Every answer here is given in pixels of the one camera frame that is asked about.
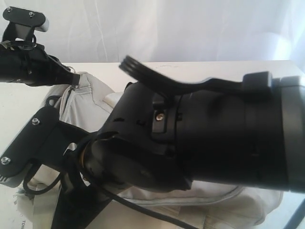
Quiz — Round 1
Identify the white paper tag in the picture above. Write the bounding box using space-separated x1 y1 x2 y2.
14 210 32 229

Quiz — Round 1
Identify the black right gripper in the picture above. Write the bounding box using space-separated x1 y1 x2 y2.
60 133 191 229

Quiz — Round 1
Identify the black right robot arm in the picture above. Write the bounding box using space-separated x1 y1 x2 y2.
52 56 305 229

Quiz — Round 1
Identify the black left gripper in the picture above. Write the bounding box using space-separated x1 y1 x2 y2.
0 42 80 86

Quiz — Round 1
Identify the white backdrop curtain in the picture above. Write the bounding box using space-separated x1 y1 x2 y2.
0 0 305 68

